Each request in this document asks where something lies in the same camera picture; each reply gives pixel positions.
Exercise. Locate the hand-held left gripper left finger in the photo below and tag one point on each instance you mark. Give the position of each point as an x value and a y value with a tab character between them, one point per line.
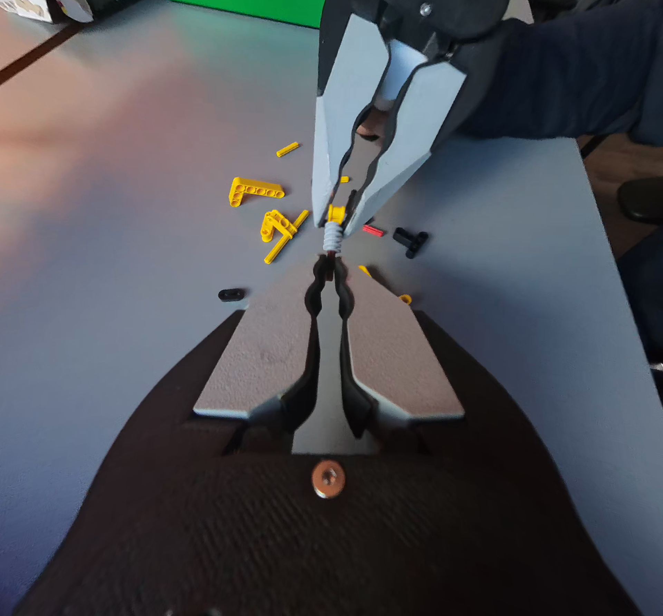
259	362

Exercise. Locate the person's right forearm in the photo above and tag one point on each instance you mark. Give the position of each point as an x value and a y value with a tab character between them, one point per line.
570	72

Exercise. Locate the short yellow lego axle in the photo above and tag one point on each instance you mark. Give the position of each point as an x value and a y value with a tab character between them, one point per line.
287	149

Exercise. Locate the black round stool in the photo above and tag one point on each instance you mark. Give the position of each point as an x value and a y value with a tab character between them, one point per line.
642	202

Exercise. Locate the small black lego link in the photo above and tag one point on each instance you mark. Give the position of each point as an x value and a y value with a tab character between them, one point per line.
231	295

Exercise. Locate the black lego T connector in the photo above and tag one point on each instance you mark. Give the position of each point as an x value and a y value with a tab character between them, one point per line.
409	240

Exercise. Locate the yellow and grey lego assembly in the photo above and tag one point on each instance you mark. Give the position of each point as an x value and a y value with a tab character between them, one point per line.
332	238

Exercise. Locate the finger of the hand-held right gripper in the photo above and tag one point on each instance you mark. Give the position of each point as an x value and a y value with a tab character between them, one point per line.
419	119
347	88

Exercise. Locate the red lego pin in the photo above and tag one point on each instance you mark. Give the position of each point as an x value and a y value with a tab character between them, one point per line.
373	230

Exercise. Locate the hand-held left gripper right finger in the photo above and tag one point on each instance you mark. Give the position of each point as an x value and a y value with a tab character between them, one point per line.
399	362

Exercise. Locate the person's right hand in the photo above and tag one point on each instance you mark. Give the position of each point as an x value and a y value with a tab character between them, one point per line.
372	127

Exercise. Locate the yellow lego axle with connector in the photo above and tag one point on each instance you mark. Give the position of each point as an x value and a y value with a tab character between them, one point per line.
285	243

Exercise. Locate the yellow L-shaped lego beam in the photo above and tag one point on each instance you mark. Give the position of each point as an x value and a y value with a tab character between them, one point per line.
254	192

